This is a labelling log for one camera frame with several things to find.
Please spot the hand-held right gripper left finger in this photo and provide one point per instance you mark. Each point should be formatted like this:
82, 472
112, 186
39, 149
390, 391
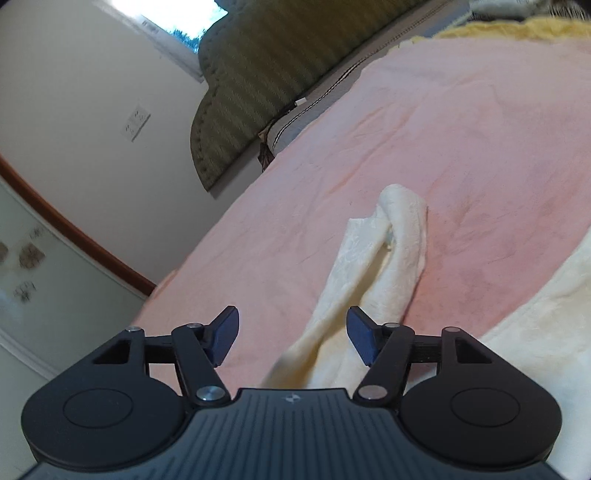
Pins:
226, 333

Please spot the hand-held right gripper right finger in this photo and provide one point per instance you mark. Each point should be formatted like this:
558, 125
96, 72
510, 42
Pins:
363, 338

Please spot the white towel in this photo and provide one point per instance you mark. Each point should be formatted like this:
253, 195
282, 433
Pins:
402, 258

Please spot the pink blanket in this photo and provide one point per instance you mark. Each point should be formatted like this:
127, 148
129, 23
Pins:
323, 184

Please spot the brown patterned cloth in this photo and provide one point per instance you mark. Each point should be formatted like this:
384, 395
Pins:
265, 154

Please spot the wooden door trim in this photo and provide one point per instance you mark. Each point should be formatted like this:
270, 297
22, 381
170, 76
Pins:
69, 228

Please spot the olive striped headboard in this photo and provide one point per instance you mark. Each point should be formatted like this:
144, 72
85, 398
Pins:
277, 69

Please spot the window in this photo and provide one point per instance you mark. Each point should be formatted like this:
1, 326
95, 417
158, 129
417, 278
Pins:
184, 14

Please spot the yellow fuzzy blanket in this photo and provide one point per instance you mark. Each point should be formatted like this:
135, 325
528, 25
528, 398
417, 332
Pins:
508, 28

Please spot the white wall outlet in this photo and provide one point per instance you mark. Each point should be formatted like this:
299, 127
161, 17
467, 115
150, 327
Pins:
130, 130
141, 115

